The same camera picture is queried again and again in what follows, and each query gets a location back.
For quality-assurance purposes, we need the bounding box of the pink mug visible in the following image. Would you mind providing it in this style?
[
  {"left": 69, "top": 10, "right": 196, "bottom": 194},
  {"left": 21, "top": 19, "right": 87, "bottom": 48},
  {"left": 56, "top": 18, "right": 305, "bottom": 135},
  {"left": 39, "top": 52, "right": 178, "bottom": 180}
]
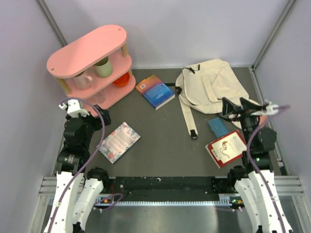
[{"left": 73, "top": 71, "right": 93, "bottom": 90}]

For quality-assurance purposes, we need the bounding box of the red cream book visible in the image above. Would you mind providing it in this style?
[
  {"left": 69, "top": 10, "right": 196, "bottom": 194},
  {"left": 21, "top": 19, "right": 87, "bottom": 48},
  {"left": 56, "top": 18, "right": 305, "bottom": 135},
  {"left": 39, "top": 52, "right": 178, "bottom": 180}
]
[{"left": 205, "top": 130, "right": 246, "bottom": 168}]

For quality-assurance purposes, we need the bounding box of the cream canvas backpack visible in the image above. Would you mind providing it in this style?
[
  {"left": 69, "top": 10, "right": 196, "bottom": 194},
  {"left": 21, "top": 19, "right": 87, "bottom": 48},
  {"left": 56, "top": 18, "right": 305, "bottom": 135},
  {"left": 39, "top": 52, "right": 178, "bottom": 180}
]
[{"left": 175, "top": 59, "right": 258, "bottom": 140}]

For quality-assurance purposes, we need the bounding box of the floral cover book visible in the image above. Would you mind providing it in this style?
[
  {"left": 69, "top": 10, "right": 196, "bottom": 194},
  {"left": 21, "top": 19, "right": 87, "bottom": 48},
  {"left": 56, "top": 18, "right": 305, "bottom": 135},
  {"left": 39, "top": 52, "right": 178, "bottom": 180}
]
[{"left": 97, "top": 122, "right": 141, "bottom": 164}]

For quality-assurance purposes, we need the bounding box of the pink cream plate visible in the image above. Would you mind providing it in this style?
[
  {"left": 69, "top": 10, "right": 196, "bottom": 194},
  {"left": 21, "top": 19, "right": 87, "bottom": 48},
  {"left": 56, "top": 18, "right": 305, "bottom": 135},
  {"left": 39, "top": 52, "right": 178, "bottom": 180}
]
[{"left": 259, "top": 115, "right": 268, "bottom": 128}]

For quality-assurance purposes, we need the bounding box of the orange bowl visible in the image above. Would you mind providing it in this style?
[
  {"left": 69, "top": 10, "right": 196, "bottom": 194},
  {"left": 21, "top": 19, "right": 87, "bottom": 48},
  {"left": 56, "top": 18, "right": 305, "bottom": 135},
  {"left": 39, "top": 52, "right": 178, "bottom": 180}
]
[{"left": 113, "top": 73, "right": 130, "bottom": 87}]

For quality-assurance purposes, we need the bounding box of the pink three-tier shelf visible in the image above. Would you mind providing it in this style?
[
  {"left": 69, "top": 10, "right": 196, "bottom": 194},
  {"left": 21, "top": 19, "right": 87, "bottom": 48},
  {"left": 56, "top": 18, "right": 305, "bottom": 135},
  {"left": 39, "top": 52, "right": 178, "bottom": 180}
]
[{"left": 47, "top": 25, "right": 136, "bottom": 109}]

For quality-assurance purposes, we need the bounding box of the grey cable duct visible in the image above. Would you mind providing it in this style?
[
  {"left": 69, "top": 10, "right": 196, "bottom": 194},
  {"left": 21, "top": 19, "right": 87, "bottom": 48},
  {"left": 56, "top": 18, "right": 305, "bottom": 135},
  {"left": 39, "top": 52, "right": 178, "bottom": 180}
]
[{"left": 48, "top": 193, "right": 245, "bottom": 207}]

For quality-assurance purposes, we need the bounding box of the blue wallet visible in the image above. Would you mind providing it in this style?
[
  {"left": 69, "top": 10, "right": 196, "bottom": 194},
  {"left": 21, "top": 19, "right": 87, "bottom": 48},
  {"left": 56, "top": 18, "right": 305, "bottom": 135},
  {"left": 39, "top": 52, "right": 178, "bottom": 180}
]
[{"left": 208, "top": 117, "right": 229, "bottom": 138}]

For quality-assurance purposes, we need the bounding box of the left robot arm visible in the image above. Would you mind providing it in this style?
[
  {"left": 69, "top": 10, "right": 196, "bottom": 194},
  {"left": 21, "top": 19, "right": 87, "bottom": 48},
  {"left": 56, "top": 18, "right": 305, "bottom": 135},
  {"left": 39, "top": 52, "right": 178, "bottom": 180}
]
[{"left": 44, "top": 99, "right": 111, "bottom": 233}]

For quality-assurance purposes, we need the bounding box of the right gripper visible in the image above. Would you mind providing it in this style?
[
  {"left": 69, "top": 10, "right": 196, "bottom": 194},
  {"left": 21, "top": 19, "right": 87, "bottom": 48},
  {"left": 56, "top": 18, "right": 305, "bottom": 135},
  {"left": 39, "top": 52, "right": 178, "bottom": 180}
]
[{"left": 221, "top": 97, "right": 262, "bottom": 148}]

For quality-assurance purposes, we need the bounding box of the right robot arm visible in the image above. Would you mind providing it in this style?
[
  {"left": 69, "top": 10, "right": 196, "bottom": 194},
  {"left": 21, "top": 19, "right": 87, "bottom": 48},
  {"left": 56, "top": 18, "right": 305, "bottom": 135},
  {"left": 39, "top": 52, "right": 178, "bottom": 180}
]
[{"left": 221, "top": 97, "right": 293, "bottom": 233}]

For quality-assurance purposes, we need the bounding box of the blue orange book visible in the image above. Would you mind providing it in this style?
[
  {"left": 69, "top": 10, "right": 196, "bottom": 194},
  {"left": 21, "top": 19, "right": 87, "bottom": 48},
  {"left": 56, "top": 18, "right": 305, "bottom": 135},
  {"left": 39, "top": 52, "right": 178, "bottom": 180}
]
[{"left": 136, "top": 74, "right": 175, "bottom": 110}]

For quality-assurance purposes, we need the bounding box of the green mug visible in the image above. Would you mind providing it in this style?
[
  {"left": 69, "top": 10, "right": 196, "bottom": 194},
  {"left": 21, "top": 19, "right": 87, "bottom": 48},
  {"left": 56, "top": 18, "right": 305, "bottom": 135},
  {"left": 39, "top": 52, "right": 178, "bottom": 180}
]
[{"left": 94, "top": 57, "right": 113, "bottom": 78}]

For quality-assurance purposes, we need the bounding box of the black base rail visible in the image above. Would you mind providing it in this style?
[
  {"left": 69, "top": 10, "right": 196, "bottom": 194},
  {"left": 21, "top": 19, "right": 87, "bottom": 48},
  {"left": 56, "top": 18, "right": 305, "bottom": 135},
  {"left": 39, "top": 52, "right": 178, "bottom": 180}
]
[{"left": 102, "top": 176, "right": 235, "bottom": 202}]

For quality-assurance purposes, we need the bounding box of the clear glass cup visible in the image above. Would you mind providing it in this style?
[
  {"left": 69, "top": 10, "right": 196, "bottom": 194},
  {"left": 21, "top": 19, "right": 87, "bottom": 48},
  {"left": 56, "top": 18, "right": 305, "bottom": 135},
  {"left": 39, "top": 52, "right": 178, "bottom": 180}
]
[{"left": 93, "top": 90, "right": 106, "bottom": 104}]

